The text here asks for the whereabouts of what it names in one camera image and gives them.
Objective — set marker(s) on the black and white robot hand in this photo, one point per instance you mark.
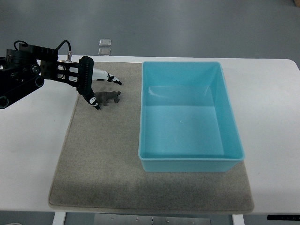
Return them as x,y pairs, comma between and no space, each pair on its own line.
86,75

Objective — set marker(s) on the blue plastic box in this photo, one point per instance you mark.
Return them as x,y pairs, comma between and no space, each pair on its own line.
187,123

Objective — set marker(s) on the white table leg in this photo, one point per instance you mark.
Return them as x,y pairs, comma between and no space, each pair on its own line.
238,219
59,218

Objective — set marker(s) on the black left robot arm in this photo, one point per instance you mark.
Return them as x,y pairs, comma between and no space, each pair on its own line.
24,69

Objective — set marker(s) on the white left table leg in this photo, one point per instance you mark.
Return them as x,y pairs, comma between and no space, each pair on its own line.
59,218

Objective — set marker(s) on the white right table leg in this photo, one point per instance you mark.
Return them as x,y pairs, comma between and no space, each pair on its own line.
238,219

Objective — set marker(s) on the grey felt mat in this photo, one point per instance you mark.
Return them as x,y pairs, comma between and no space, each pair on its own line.
99,167

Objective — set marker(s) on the brown toy hippo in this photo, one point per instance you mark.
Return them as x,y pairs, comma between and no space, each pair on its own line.
104,97

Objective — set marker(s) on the black desk control panel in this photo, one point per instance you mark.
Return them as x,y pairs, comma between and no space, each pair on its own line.
283,217

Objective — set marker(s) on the metal table crossbar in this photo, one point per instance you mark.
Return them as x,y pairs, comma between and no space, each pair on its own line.
114,219

